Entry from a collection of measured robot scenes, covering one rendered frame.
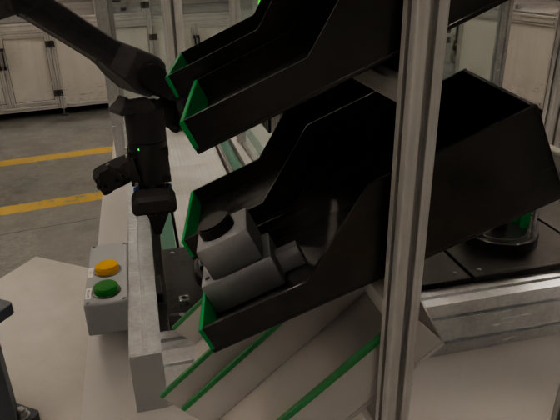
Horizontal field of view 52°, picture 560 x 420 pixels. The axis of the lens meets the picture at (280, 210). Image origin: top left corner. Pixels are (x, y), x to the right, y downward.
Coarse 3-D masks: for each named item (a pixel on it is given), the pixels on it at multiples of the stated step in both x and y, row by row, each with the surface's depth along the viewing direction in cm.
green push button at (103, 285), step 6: (102, 282) 94; (108, 282) 94; (114, 282) 94; (96, 288) 93; (102, 288) 93; (108, 288) 93; (114, 288) 93; (96, 294) 92; (102, 294) 92; (108, 294) 92
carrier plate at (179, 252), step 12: (168, 252) 104; (180, 252) 104; (168, 264) 100; (180, 264) 100; (192, 264) 100; (168, 276) 96; (180, 276) 96; (192, 276) 96; (168, 288) 93; (180, 288) 93; (192, 288) 92; (168, 300) 89; (192, 300) 89; (168, 312) 86; (180, 312) 86
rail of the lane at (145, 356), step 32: (128, 192) 133; (128, 224) 117; (128, 256) 105; (128, 288) 95; (160, 288) 93; (128, 320) 86; (160, 320) 102; (128, 352) 79; (160, 352) 79; (160, 384) 82
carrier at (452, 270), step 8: (432, 256) 101; (440, 256) 101; (424, 264) 98; (432, 264) 98; (440, 264) 98; (448, 264) 98; (456, 264) 98; (424, 272) 96; (432, 272) 96; (440, 272) 96; (448, 272) 96; (456, 272) 95; (464, 272) 96; (424, 280) 94; (432, 280) 94; (440, 280) 94; (448, 280) 93; (456, 280) 94; (464, 280) 94; (424, 288) 93; (432, 288) 93
